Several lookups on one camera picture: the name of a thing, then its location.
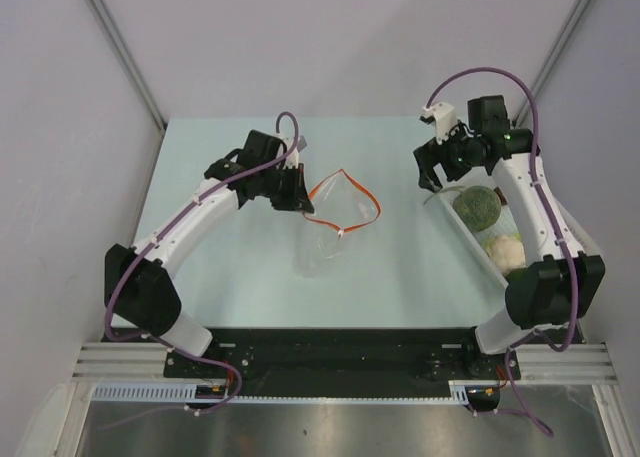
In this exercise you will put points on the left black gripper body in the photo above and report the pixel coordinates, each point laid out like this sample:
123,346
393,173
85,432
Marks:
281,186

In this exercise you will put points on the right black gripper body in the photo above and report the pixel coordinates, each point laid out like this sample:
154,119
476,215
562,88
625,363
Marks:
456,154

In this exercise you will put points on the clear zip top bag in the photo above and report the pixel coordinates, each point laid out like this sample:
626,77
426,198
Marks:
331,234

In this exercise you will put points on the green melon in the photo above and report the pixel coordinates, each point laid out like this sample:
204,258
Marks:
478,207

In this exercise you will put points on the white cauliflower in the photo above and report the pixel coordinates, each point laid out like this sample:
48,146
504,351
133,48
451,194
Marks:
506,256

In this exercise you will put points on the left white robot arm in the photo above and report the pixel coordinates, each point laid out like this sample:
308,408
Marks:
139,280

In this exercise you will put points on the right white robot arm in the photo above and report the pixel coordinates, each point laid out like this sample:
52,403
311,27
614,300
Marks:
561,276

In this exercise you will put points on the white plastic basket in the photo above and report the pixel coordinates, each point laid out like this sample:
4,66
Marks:
476,241

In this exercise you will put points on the green avocado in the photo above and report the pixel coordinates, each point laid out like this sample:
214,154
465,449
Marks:
514,275

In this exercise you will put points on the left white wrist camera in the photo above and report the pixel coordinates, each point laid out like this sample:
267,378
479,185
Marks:
290,151

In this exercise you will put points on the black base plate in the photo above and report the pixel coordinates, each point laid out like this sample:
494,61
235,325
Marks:
345,362

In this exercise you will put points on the white cable duct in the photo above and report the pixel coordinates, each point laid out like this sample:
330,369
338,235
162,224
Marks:
209,394

